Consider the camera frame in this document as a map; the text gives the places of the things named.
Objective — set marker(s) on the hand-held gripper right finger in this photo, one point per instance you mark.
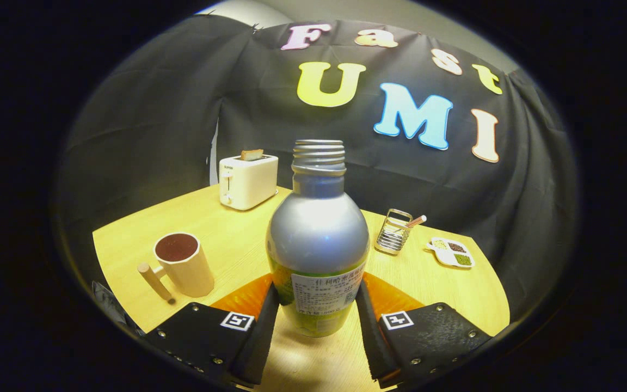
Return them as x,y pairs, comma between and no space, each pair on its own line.
373,343

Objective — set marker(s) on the wooden table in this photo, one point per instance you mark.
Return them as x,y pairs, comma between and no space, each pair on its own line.
237,239

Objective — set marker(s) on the black backdrop cloth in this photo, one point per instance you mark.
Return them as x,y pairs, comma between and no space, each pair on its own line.
155,120

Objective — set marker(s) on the silver bottle green label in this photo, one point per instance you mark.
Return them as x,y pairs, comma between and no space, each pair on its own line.
318,234

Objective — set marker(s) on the toast slice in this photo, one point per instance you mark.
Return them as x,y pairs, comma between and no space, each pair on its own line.
251,154

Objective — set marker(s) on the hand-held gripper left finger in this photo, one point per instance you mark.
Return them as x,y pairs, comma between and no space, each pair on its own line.
256,348

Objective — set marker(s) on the white toaster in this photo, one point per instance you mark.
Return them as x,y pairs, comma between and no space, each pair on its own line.
248,182

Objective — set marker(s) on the white divided dish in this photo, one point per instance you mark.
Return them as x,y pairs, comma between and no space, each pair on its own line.
451,256

